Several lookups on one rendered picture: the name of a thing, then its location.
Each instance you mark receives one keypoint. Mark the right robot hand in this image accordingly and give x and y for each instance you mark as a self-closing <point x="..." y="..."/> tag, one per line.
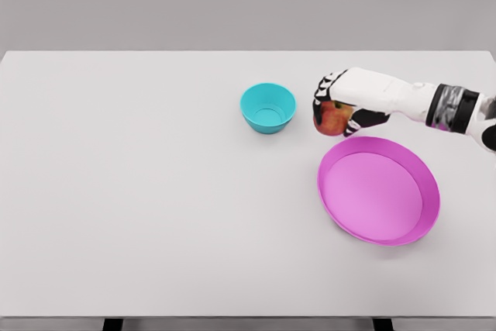
<point x="360" y="88"/>

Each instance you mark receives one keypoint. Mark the red apple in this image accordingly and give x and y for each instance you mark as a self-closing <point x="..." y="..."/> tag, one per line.
<point x="332" y="118"/>

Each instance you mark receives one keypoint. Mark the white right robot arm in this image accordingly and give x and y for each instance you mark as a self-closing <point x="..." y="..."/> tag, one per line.
<point x="434" y="104"/>

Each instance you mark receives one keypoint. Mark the blue bowl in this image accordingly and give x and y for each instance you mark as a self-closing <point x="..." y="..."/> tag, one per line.
<point x="268" y="107"/>

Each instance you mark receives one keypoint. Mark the pink plate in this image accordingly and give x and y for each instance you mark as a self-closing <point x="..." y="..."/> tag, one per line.
<point x="377" y="191"/>

